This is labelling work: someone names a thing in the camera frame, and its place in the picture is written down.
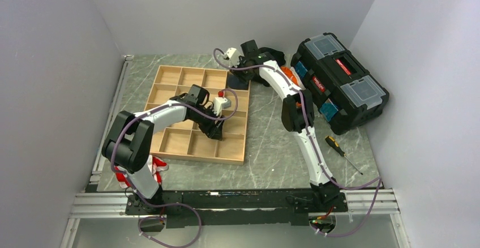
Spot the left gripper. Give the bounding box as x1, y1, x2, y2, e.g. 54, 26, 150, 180
190, 105, 226, 141

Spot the navy underwear beige waistband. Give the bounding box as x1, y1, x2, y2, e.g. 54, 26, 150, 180
226, 73, 250, 91

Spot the wooden compartment tray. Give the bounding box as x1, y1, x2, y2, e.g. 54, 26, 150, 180
145, 65, 250, 165

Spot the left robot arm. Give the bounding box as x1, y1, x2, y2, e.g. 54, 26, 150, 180
101, 84, 232, 214

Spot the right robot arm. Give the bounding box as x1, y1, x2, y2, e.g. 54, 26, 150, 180
223, 40, 344, 211

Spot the black garment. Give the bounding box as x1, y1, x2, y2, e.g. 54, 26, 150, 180
254, 46, 286, 87

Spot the orange white garment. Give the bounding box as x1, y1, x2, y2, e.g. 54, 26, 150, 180
280, 66, 306, 90

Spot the red white garment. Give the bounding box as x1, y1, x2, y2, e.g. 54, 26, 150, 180
115, 155, 169, 189

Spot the blue item by toolbox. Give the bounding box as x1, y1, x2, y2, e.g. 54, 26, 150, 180
319, 99, 339, 122

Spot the black toolbox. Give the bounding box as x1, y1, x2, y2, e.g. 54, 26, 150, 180
290, 33, 389, 135

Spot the yellow black screwdriver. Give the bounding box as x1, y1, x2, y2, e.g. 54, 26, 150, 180
325, 136, 363, 175

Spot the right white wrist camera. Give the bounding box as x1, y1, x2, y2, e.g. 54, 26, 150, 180
222, 48, 242, 67

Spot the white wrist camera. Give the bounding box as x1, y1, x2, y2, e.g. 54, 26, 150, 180
222, 48, 242, 67
213, 91, 232, 116

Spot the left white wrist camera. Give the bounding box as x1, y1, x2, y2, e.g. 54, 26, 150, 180
213, 91, 232, 116

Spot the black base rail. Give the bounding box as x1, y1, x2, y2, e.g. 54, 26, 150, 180
125, 188, 349, 229

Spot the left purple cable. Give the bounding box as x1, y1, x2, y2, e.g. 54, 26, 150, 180
109, 87, 239, 248

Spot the purple cable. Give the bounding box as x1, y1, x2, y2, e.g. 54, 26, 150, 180
109, 87, 239, 248
213, 48, 383, 238

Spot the aluminium frame rail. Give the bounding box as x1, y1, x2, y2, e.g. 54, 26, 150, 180
59, 55, 412, 248

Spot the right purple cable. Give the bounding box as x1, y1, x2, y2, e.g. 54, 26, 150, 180
213, 48, 383, 238

